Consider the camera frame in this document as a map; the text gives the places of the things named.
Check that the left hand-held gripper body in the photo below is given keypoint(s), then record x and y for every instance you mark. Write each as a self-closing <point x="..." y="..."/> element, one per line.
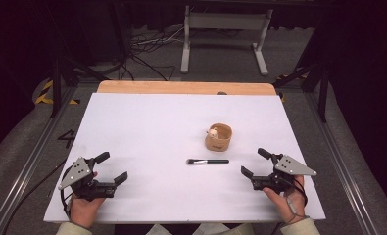
<point x="78" y="174"/>

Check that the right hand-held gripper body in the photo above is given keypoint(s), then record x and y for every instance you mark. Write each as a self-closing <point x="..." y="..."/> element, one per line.
<point x="290" y="167"/>

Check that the person's left hand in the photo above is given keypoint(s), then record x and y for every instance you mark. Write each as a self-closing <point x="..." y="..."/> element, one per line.
<point x="83" y="210"/>

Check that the person's right hand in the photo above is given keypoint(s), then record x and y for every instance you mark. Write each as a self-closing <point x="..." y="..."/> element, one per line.
<point x="284" y="204"/>

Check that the round tan wooden cup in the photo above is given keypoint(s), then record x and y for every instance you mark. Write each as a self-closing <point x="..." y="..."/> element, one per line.
<point x="218" y="143"/>

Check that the small white puff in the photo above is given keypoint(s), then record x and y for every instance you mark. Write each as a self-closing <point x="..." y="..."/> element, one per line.
<point x="213" y="131"/>

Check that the white table board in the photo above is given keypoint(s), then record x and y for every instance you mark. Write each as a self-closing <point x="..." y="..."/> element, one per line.
<point x="155" y="130"/>

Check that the yellow black hazard tape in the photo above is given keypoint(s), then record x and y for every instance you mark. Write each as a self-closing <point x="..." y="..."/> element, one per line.
<point x="44" y="98"/>

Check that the black metal stand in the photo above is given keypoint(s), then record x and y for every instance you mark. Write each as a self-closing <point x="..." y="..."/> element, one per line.
<point x="56" y="81"/>
<point x="322" y="88"/>

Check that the grey metal stand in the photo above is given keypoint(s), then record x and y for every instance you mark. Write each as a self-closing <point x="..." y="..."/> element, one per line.
<point x="227" y="21"/>

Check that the aluminium floor rail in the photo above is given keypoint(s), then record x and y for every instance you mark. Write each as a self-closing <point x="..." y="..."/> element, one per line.
<point x="341" y="163"/>
<point x="27" y="166"/>

